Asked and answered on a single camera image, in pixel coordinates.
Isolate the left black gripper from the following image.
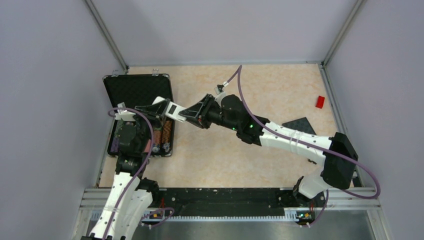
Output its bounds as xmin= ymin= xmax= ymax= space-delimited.
xmin=133 ymin=98 xmax=171 ymax=153

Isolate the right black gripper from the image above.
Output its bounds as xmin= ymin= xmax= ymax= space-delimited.
xmin=179 ymin=95 xmax=239 ymax=132

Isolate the white remote control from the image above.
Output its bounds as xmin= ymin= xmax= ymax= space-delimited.
xmin=152 ymin=96 xmax=187 ymax=123

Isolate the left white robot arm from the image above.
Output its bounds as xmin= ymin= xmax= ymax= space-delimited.
xmin=82 ymin=97 xmax=170 ymax=240

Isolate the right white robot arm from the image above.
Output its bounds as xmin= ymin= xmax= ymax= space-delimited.
xmin=177 ymin=94 xmax=358 ymax=206

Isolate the black poker chip case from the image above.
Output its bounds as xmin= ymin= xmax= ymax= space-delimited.
xmin=103 ymin=73 xmax=175 ymax=157

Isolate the dark grey studded baseplate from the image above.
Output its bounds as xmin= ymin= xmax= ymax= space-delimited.
xmin=282 ymin=117 xmax=316 ymax=135

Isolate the red toy brick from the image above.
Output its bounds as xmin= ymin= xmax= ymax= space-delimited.
xmin=315 ymin=95 xmax=326 ymax=109

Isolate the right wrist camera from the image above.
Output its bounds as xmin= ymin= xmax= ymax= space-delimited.
xmin=214 ymin=81 xmax=229 ymax=95

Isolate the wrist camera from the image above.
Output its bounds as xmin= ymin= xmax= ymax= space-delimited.
xmin=214 ymin=81 xmax=229 ymax=95
xmin=114 ymin=102 xmax=136 ymax=122

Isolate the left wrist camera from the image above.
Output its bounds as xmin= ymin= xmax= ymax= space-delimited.
xmin=114 ymin=102 xmax=136 ymax=122

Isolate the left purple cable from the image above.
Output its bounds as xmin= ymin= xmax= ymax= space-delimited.
xmin=101 ymin=107 xmax=156 ymax=240

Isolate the purple cable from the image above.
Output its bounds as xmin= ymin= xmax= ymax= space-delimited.
xmin=222 ymin=65 xmax=382 ymax=226
xmin=101 ymin=107 xmax=156 ymax=240

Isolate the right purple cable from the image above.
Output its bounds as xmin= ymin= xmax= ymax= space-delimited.
xmin=222 ymin=65 xmax=382 ymax=226

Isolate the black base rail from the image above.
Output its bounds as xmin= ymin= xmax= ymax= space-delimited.
xmin=140 ymin=187 xmax=328 ymax=226

